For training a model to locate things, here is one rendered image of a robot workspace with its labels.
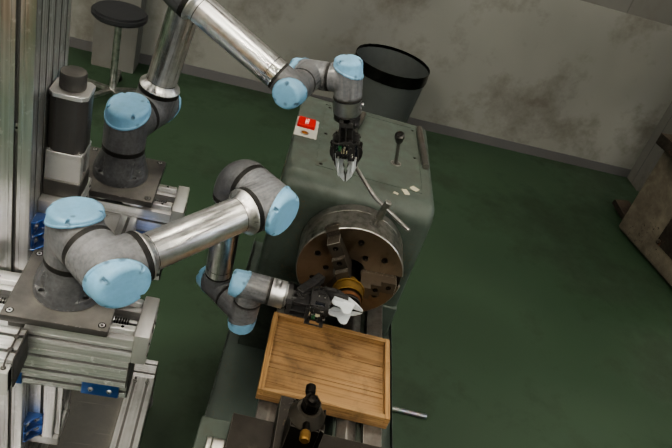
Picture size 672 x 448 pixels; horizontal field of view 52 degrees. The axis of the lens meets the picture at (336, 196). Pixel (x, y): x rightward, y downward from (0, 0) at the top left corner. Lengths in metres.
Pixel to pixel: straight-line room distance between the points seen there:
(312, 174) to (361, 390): 0.64
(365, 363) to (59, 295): 0.90
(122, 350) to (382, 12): 3.95
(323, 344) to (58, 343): 0.75
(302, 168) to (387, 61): 3.12
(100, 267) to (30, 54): 0.45
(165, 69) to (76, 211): 0.60
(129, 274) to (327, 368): 0.78
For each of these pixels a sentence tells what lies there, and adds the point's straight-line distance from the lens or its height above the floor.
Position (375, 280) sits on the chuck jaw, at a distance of 1.97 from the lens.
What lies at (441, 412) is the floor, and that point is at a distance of 3.29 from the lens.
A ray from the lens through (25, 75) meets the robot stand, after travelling 1.54.
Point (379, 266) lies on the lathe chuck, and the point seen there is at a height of 1.13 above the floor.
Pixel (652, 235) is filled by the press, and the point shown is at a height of 0.18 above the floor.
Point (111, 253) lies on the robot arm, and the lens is 1.42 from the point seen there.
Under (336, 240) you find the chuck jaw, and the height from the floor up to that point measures 1.20.
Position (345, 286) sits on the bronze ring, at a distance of 1.89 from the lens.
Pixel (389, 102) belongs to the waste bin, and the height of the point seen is 0.47.
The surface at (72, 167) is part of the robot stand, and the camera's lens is 1.72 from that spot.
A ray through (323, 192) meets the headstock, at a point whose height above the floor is 1.22.
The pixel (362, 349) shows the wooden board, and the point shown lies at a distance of 2.08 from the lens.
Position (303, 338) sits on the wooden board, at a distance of 2.04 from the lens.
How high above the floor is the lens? 2.29
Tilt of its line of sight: 32 degrees down
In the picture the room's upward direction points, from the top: 18 degrees clockwise
